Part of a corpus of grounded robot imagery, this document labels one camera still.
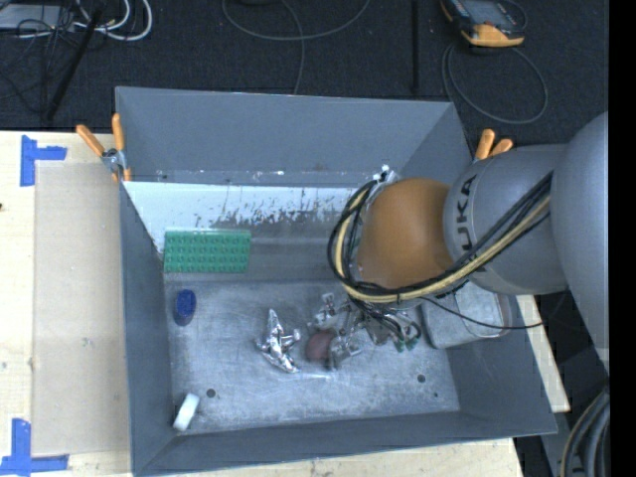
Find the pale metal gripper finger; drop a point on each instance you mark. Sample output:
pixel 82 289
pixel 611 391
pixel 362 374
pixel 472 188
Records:
pixel 329 312
pixel 343 350

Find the red-brown round lump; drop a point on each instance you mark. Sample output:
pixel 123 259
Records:
pixel 318 347

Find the crumpled silver foil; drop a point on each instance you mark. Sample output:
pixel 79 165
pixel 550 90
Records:
pixel 276 342

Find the grey metal bin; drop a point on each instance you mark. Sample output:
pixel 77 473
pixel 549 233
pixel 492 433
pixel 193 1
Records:
pixel 298 395

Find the grey rectangular box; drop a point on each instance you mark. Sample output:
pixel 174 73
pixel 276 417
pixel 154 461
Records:
pixel 462 323

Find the green studded flat block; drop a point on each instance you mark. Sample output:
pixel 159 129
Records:
pixel 207 251

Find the blue round cap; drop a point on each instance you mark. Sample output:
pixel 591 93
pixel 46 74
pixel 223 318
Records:
pixel 184 307

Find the brown cardboard board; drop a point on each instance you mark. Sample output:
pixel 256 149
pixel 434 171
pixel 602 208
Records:
pixel 74 306

